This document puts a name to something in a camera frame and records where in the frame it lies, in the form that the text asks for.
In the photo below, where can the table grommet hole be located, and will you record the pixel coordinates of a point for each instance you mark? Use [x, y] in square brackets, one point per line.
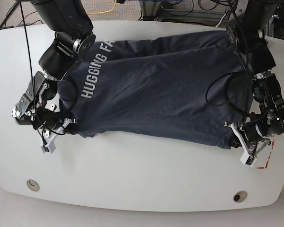
[33, 185]
[240, 196]

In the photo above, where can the red tape rectangle marking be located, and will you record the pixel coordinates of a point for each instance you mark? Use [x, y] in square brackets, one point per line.
[265, 156]

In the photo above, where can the right table grommet hole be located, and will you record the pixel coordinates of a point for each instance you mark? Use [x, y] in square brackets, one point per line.
[240, 196]

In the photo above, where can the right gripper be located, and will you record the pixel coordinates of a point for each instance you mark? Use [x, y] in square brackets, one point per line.
[50, 123]

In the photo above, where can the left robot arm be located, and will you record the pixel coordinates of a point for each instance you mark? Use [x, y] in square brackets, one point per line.
[246, 33]

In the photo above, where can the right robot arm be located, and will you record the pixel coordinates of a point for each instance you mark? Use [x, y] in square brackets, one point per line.
[73, 38]

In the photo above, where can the left table grommet hole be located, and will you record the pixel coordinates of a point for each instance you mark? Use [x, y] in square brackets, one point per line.
[33, 185]

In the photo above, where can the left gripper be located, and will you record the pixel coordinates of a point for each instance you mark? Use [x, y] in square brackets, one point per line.
[252, 136]

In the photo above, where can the dark blue t-shirt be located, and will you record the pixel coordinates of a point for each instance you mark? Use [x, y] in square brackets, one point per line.
[171, 87]

